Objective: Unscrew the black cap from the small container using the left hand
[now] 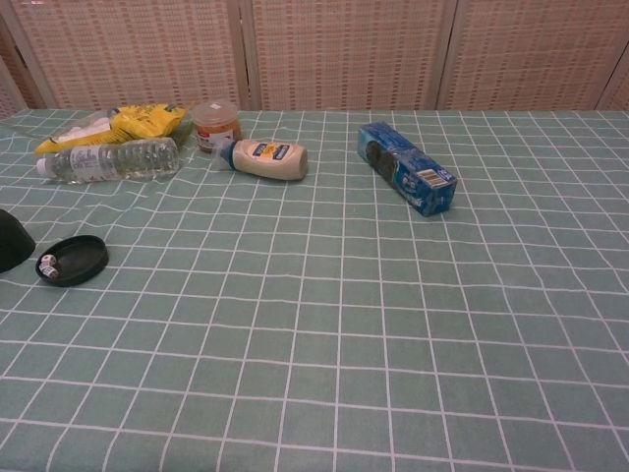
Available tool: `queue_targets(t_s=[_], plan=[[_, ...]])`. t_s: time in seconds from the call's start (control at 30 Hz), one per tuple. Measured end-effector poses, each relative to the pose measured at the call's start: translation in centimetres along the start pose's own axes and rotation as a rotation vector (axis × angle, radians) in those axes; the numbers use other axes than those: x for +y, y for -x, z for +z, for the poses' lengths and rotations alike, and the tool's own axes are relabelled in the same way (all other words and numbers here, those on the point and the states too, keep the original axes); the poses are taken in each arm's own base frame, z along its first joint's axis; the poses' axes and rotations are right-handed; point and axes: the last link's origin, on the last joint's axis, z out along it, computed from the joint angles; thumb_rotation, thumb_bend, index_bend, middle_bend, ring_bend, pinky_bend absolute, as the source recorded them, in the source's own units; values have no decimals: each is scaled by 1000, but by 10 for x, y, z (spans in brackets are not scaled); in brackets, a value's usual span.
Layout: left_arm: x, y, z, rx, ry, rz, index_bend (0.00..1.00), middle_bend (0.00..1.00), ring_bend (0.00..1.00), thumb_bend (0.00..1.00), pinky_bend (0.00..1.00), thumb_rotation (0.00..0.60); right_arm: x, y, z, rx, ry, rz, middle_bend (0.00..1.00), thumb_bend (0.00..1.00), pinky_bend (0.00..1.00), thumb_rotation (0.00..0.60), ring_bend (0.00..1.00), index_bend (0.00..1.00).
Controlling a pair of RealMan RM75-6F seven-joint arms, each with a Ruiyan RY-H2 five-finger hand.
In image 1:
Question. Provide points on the black round lid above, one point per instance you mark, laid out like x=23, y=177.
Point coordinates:
x=81, y=260

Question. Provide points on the green checkered tablecloth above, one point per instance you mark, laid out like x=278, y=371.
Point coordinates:
x=314, y=319

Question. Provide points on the mayonnaise squeeze bottle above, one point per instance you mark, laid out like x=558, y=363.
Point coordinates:
x=275, y=159

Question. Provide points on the blue cookie box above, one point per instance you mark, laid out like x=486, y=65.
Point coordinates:
x=413, y=172

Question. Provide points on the clear jar with brown contents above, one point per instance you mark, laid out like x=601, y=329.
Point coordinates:
x=216, y=125

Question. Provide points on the woven folding screen panel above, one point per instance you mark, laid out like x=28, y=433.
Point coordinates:
x=10, y=74
x=531, y=49
x=344, y=49
x=616, y=88
x=132, y=49

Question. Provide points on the yellow snack bag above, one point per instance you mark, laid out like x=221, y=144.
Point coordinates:
x=142, y=120

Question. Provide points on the clear plastic water bottle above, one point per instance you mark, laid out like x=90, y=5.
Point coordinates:
x=118, y=159

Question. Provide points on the white die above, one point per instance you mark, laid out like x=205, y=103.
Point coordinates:
x=50, y=272
x=47, y=259

